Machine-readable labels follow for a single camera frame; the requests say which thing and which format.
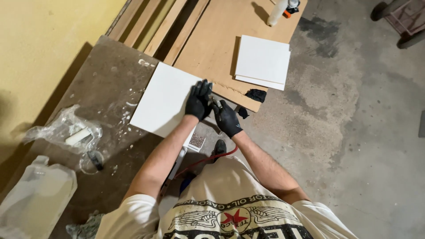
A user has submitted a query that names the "orange and black tool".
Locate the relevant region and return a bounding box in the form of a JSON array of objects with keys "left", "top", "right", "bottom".
[{"left": 282, "top": 0, "right": 301, "bottom": 19}]

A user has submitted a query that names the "red hose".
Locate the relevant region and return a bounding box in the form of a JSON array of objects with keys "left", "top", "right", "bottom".
[{"left": 174, "top": 145, "right": 239, "bottom": 179}]

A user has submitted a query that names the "white printed t-shirt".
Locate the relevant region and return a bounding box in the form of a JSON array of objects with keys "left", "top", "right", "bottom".
[{"left": 96, "top": 156, "right": 360, "bottom": 239}]

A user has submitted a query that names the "black shoe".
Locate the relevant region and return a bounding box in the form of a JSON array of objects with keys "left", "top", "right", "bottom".
[{"left": 212, "top": 139, "right": 228, "bottom": 163}]

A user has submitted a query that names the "grey rag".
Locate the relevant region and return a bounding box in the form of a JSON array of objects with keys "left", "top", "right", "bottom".
[{"left": 65, "top": 212, "right": 105, "bottom": 239}]

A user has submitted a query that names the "large white square panel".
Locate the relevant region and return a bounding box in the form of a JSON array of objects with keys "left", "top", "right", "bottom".
[{"left": 129, "top": 62, "right": 204, "bottom": 139}]

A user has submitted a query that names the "brown plywood sheet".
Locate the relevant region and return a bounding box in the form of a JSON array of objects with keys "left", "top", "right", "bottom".
[{"left": 173, "top": 0, "right": 308, "bottom": 113}]

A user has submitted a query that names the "white plastic bottle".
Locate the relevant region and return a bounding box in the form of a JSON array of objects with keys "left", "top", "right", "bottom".
[{"left": 266, "top": 0, "right": 290, "bottom": 27}]

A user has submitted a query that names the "white plastic jug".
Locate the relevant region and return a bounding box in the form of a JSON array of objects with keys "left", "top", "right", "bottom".
[{"left": 0, "top": 155, "right": 78, "bottom": 239}]

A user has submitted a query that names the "white table leg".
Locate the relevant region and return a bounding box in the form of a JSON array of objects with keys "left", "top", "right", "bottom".
[{"left": 167, "top": 146, "right": 189, "bottom": 180}]

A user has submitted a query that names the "clear tape roll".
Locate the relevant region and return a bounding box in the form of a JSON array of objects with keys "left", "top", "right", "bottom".
[{"left": 79, "top": 150, "right": 105, "bottom": 175}]

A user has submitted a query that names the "wheeled cart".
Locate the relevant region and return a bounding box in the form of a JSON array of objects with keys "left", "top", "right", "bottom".
[{"left": 370, "top": 0, "right": 425, "bottom": 50}]

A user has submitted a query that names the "wooden plank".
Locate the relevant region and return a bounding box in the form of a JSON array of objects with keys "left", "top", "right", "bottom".
[
  {"left": 108, "top": 0, "right": 145, "bottom": 42},
  {"left": 144, "top": 0, "right": 188, "bottom": 57},
  {"left": 124, "top": 0, "right": 164, "bottom": 48},
  {"left": 163, "top": 0, "right": 211, "bottom": 66}
]

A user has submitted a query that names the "speckled sample box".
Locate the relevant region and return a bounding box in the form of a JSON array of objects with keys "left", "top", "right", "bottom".
[{"left": 188, "top": 132, "right": 207, "bottom": 153}]

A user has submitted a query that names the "person's left hand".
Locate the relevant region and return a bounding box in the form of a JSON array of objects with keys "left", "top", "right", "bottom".
[{"left": 185, "top": 79, "right": 213, "bottom": 122}]

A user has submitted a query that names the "person's right hand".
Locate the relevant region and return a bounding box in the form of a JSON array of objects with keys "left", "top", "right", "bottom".
[{"left": 211, "top": 99, "right": 244, "bottom": 139}]

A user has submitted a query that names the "clear plastic bag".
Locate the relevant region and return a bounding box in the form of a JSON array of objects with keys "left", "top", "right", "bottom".
[{"left": 23, "top": 104, "right": 103, "bottom": 155}]

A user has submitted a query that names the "white cylinder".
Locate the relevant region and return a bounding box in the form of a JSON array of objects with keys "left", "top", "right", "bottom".
[{"left": 65, "top": 127, "right": 92, "bottom": 146}]

